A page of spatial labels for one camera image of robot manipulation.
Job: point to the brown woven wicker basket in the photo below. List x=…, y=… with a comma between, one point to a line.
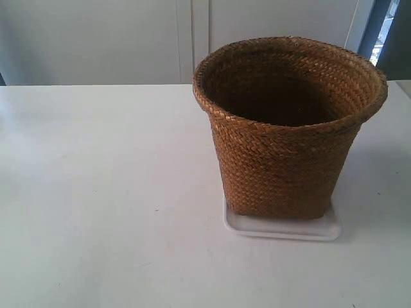
x=284, y=112

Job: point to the white rectangular plastic tray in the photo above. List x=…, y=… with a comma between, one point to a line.
x=324, y=229

